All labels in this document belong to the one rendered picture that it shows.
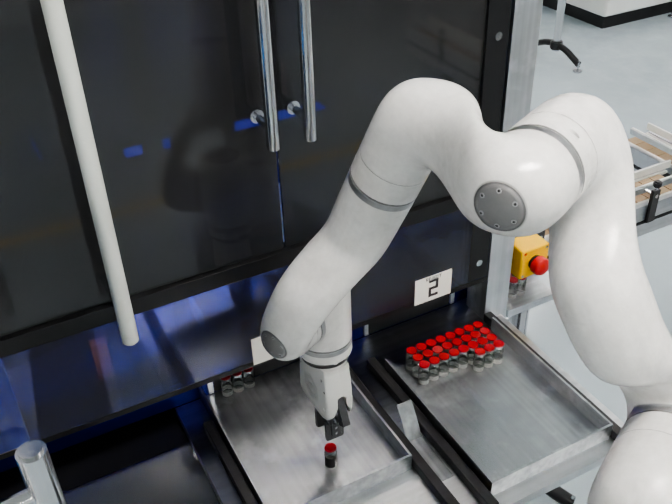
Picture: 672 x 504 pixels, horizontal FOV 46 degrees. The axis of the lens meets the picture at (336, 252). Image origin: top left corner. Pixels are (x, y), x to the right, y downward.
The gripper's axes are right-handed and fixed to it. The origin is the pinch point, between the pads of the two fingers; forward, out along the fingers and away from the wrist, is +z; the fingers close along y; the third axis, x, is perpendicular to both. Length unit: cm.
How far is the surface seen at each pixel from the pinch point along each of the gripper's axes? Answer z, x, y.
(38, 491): -45, -42, 34
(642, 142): 5, 127, -55
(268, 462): 10.8, -9.2, -6.1
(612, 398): 98, 129, -48
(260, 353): -2.4, -4.1, -18.6
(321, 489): 10.9, -3.8, 3.5
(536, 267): -1, 56, -16
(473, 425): 10.9, 26.7, 4.3
